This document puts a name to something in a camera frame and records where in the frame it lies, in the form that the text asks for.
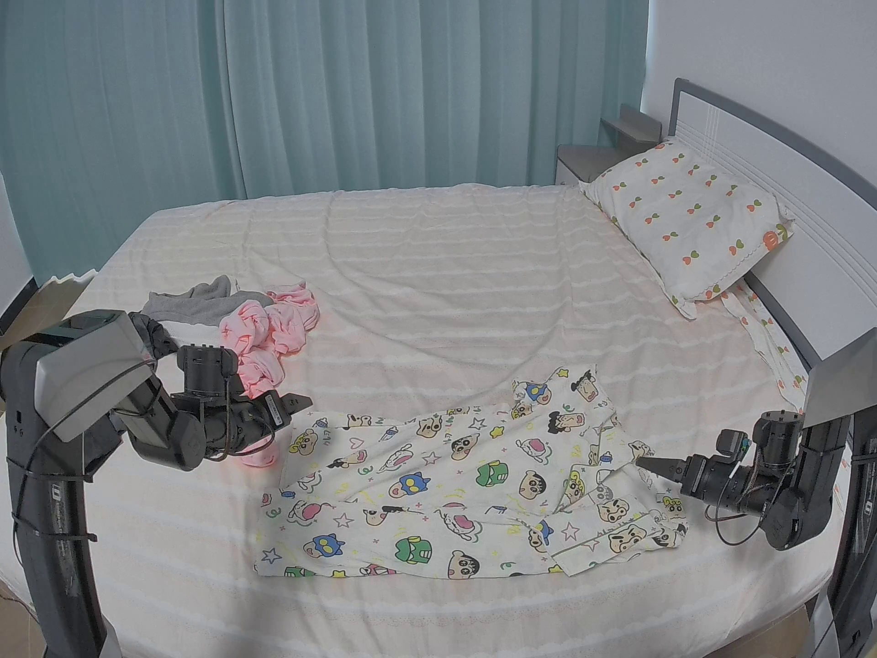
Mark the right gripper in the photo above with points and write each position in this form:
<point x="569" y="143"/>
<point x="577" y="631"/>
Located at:
<point x="719" y="484"/>

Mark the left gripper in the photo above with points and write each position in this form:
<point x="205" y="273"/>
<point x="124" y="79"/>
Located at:
<point x="257" y="422"/>

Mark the white printed pyjama top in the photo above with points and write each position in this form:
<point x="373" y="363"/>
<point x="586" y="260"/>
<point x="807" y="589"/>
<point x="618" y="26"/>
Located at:
<point x="445" y="491"/>

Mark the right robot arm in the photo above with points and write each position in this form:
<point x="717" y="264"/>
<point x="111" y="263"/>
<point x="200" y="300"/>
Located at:
<point x="808" y="491"/>

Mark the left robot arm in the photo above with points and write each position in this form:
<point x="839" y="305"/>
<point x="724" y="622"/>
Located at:
<point x="82" y="381"/>

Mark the pink garment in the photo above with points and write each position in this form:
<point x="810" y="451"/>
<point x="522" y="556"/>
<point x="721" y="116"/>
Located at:
<point x="288" y="319"/>

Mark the grey and white garment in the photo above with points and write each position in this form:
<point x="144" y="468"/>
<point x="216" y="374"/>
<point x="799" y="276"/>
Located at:
<point x="199" y="299"/>

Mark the black garment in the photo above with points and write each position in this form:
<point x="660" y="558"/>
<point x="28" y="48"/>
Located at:
<point x="154" y="336"/>

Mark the bed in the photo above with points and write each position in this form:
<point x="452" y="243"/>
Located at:
<point x="479" y="285"/>

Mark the white printed pillow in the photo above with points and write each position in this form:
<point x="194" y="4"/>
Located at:
<point x="685" y="216"/>

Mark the grey bedside table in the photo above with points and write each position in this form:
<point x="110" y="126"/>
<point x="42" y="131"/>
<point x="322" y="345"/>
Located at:
<point x="582" y="162"/>

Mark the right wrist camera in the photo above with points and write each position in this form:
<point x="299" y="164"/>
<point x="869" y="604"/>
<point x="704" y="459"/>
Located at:
<point x="732" y="446"/>

